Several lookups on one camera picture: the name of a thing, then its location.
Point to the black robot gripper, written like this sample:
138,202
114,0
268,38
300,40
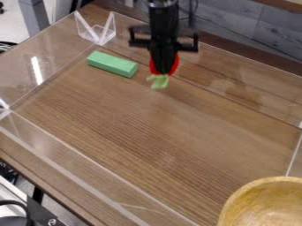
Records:
158,36

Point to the red plush fruit green stem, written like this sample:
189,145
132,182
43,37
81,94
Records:
158,78

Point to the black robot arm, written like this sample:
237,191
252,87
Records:
184,38

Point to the green rectangular block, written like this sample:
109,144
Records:
113,64

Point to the clear acrylic tray walls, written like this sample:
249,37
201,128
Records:
132,156

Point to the wooden bowl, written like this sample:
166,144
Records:
267,202

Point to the clear acrylic corner bracket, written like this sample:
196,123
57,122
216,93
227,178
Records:
97,34

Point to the black metal table bracket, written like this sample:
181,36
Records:
41,215

